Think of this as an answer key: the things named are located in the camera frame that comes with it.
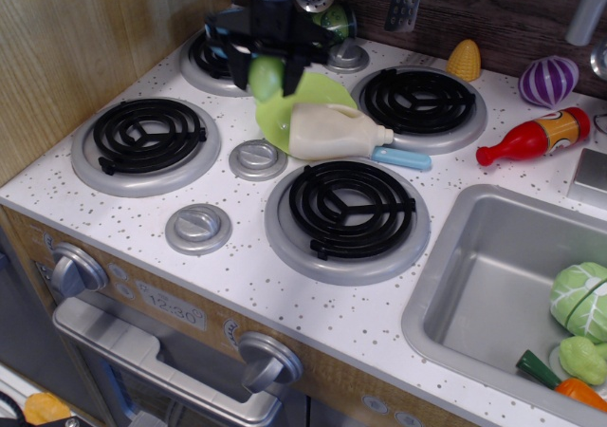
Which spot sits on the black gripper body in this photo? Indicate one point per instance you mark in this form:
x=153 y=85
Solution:
x=273 y=28

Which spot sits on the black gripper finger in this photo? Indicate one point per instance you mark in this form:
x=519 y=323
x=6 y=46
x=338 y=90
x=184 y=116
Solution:
x=239 y=59
x=294 y=69

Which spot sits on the green toy pear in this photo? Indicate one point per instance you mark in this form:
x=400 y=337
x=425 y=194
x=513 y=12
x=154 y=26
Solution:
x=265 y=78

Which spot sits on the blue plastic bowl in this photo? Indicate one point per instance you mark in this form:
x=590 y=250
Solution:
x=213 y=43

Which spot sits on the back left black burner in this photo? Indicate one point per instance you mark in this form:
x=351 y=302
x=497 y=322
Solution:
x=206 y=70

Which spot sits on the black burner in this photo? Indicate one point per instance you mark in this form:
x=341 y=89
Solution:
x=347 y=222
x=145 y=147
x=430 y=111
x=206 y=70

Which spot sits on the light green plate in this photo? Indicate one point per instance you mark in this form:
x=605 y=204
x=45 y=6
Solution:
x=273 y=115

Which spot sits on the silver stove knob back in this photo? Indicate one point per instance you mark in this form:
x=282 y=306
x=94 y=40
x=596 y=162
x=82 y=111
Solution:
x=347 y=57

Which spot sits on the silver stove knob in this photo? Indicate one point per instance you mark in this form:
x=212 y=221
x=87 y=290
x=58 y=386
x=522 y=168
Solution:
x=198 y=229
x=347 y=57
x=257 y=160

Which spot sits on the green toy can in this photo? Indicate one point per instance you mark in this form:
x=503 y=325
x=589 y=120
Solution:
x=340 y=20

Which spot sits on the cream toy milk jug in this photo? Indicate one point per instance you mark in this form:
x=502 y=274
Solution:
x=319 y=131

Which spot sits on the silver stove knob middle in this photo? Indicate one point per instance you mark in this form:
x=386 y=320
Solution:
x=257 y=160

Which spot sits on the front left black burner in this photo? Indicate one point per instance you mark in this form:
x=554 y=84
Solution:
x=145 y=147

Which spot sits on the back right black burner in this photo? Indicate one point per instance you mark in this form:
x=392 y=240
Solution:
x=430 y=111

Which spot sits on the front right black burner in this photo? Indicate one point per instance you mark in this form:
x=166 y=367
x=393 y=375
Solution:
x=347 y=222

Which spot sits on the yellow toy corn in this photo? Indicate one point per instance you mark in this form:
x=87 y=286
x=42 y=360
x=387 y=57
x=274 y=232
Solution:
x=465 y=61

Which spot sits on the silver stove knob front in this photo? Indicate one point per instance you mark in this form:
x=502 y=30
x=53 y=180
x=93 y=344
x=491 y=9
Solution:
x=198 y=229

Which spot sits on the purple toy onion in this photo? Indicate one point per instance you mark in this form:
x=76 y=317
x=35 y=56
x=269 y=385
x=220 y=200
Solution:
x=548 y=81

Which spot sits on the oven clock display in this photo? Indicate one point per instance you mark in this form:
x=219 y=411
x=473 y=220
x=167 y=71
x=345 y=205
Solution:
x=174 y=306

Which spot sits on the left silver oven dial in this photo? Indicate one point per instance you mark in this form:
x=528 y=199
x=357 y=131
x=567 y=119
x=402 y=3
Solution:
x=75 y=271

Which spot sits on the silver oven dial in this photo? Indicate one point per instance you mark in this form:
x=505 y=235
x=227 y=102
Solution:
x=268 y=361
x=75 y=271

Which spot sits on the red toy ketchup bottle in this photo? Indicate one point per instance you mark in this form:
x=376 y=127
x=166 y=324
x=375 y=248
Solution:
x=536 y=138

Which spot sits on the silver faucet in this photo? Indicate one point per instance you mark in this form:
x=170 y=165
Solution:
x=581 y=30

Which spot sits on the right silver oven dial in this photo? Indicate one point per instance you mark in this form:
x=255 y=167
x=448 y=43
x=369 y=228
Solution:
x=268 y=361

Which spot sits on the silver sink basin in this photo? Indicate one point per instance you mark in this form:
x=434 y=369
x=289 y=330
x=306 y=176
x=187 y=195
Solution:
x=482 y=298

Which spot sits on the silver faucet base block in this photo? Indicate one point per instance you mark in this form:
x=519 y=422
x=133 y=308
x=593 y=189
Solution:
x=588 y=184

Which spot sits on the green toy cabbage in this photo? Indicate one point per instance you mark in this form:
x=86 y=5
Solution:
x=578 y=300

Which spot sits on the yellow toy on floor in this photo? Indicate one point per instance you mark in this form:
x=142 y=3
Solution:
x=41 y=408

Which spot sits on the small green toy vegetable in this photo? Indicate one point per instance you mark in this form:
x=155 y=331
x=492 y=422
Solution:
x=582 y=359

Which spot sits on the orange toy carrot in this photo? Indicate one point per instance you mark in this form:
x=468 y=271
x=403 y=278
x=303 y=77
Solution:
x=572 y=388

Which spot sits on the blue toy knife handle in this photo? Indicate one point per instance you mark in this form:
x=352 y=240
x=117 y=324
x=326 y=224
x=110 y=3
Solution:
x=402 y=158

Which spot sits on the silver oven door handle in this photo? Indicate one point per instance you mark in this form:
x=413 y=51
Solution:
x=141 y=383

